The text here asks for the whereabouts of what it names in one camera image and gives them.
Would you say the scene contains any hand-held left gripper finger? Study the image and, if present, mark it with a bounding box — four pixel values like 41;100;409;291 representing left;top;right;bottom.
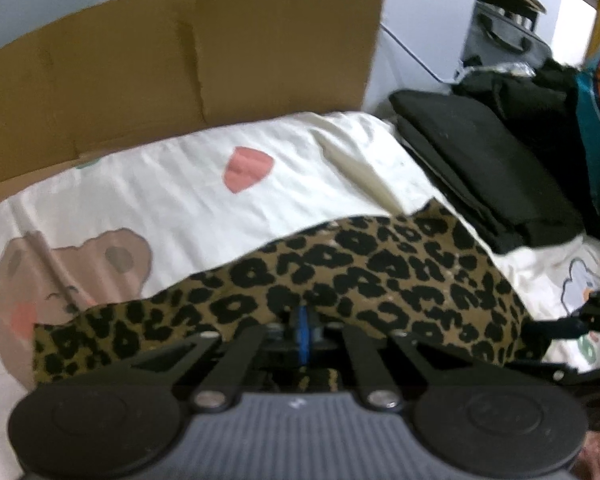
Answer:
305;310;481;411
127;305;307;411

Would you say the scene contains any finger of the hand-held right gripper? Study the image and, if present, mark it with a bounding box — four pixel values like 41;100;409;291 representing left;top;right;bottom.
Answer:
500;355;600;402
522;285;600;342

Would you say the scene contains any pile of black clothes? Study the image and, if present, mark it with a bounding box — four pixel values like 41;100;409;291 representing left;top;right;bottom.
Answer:
452;57;596;231

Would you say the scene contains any folded black garment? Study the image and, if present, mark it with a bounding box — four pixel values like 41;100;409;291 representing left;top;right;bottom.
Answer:
387;89;586;255

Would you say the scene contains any brown cardboard sheet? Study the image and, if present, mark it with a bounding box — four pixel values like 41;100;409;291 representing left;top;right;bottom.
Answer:
0;0;386;203

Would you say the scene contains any grey bag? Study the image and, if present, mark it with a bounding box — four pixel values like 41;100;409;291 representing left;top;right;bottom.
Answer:
462;2;553;81

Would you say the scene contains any leopard print garment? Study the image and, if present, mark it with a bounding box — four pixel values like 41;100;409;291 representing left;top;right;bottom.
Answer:
32;200;531;396

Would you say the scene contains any cream printed blanket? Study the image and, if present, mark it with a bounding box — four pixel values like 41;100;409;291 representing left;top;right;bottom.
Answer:
0;110;600;480

